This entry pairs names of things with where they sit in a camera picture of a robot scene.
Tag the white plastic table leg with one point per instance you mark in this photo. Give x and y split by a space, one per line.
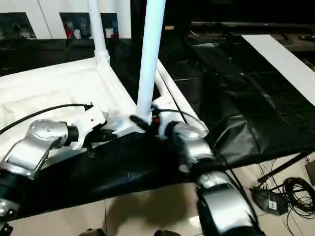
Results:
177 93
150 61
162 86
98 29

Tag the white plastic table top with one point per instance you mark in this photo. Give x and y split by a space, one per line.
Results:
49 86

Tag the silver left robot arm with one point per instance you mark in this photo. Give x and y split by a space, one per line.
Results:
32 145

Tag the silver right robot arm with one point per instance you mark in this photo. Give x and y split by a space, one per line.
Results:
221 201

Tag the black table mat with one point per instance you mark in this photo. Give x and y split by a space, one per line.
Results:
233 86

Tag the small white cup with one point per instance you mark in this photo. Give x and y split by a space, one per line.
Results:
76 34

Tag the red white bottle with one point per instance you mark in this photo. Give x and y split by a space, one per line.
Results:
69 28

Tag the white glass-door cabinet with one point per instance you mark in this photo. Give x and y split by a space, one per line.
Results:
46 17

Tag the black fabric covered furniture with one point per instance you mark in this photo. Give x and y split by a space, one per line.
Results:
221 9

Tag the black tripod leg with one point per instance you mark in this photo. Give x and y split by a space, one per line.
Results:
283 168

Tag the long black pole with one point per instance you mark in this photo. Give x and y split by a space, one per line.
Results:
246 24

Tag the white flat board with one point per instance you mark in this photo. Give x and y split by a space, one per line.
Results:
283 64

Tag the grey metal floor box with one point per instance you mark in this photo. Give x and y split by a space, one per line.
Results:
310 174

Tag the black flat gadget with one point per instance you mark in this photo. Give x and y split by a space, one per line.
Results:
305 37

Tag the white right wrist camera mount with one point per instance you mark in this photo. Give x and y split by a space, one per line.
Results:
162 108

